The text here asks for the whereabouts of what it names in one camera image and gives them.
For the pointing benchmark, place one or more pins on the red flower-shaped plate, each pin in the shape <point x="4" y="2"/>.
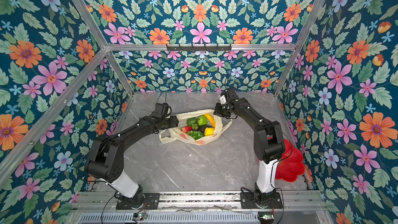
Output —
<point x="291" y="165"/>

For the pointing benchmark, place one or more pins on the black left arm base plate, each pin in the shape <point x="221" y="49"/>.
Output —
<point x="148" y="201"/>

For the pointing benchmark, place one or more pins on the black hook rail on wall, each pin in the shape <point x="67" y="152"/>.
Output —
<point x="204" y="47"/>

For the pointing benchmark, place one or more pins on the green fake grape bunch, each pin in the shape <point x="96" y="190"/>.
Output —
<point x="196" y="135"/>

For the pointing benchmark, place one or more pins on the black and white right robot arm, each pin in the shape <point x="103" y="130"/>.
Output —
<point x="269" y="143"/>

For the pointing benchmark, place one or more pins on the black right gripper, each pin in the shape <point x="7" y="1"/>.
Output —
<point x="217" y="112"/>

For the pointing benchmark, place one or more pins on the green fake lime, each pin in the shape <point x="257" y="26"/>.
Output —
<point x="192" y="121"/>

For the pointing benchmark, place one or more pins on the aluminium front frame rail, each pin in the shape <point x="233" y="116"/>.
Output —
<point x="288" y="200"/>

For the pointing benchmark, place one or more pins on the right small circuit board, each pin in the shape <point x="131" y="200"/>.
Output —
<point x="266" y="218"/>

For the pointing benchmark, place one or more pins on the yellow fake lemon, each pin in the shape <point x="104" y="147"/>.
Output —
<point x="209" y="131"/>

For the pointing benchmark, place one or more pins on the yellow fake banana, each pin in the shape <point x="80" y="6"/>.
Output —
<point x="210" y="119"/>

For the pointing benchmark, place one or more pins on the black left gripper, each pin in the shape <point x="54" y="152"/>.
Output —
<point x="174" y="122"/>

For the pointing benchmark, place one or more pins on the dark fake avocado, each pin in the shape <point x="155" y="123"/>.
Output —
<point x="204" y="127"/>

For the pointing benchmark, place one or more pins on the cream plastic bag with fruit print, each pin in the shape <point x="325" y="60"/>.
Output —
<point x="177" y="134"/>

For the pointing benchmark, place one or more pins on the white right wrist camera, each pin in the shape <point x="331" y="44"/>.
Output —
<point x="222" y="99"/>

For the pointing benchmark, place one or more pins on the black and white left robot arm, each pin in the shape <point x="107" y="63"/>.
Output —
<point x="106" y="158"/>

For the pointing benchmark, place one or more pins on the green fake bell pepper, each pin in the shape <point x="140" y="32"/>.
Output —
<point x="202" y="120"/>

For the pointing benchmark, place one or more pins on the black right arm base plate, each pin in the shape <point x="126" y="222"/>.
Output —
<point x="256" y="199"/>

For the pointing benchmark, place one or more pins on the small green circuit board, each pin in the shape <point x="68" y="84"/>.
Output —
<point x="137" y="217"/>

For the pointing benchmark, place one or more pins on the red fake strawberry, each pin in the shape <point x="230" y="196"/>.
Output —
<point x="186" y="129"/>

